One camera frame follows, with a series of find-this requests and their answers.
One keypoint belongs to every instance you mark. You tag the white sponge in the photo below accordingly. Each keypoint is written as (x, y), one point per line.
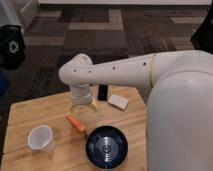
(118, 101)

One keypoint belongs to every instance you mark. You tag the black recycling bin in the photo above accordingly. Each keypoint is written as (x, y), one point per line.
(12, 46)

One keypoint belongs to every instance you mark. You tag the clear plastic cup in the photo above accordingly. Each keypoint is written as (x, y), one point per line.
(41, 138)

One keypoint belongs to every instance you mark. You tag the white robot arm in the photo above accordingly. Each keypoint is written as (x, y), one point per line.
(179, 124)

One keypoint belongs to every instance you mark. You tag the dark blue frying pan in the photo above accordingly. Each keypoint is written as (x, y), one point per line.
(106, 146)

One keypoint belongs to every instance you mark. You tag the black office chair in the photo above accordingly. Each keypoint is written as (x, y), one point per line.
(202, 39)

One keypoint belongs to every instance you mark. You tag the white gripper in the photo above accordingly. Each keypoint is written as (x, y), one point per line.
(81, 95)

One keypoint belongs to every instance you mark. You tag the blue object at left edge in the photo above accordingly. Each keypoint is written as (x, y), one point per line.
(4, 83)

